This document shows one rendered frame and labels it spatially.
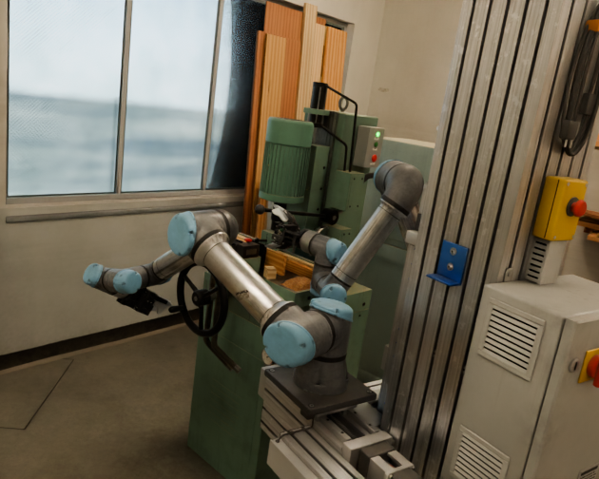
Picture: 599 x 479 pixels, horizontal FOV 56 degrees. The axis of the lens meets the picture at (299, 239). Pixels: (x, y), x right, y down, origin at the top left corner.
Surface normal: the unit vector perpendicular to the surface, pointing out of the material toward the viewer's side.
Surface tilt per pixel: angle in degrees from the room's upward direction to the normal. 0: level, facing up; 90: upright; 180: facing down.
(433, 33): 90
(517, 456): 90
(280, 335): 93
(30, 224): 90
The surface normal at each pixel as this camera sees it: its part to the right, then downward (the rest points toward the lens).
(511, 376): -0.82, 0.03
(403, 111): -0.66, 0.10
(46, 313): 0.75, 0.26
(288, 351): -0.50, 0.20
